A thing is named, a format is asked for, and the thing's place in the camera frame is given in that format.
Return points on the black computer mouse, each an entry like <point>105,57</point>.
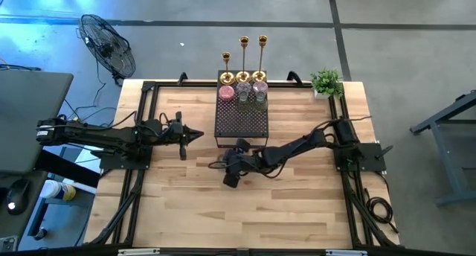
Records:
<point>16,196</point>

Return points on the white and yellow wipes canister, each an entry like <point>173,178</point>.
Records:
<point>59,191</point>

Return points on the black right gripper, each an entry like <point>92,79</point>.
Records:
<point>243,163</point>

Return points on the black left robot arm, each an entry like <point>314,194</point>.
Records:
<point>93,135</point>

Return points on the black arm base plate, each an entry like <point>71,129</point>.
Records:
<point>115,163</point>
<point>372,161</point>

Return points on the grey desk top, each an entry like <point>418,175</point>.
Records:
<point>22,99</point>

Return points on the green ribbed glass candle holder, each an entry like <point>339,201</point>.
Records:
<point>260,99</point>
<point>243,100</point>

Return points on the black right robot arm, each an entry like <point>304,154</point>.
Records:
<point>297,146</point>

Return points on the short gold candlestick holder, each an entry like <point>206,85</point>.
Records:
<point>227,78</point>

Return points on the red floral patterned round tin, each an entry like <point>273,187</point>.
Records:
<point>226,93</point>

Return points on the black floor fan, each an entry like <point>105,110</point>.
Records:
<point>108,47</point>

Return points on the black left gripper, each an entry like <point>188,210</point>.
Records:
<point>173,132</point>

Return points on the smartphone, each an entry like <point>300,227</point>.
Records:
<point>7,244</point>

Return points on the grey metal table frame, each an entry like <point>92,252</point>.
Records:
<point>440,152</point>

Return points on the small green potted plant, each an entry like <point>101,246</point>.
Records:
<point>327,83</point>

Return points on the black perforated metal shelf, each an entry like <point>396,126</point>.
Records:
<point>241,125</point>

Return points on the black caster wheel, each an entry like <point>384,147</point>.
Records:
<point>41,234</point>

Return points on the tall gold candlestick holder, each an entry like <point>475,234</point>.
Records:
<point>243,77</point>
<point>259,76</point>

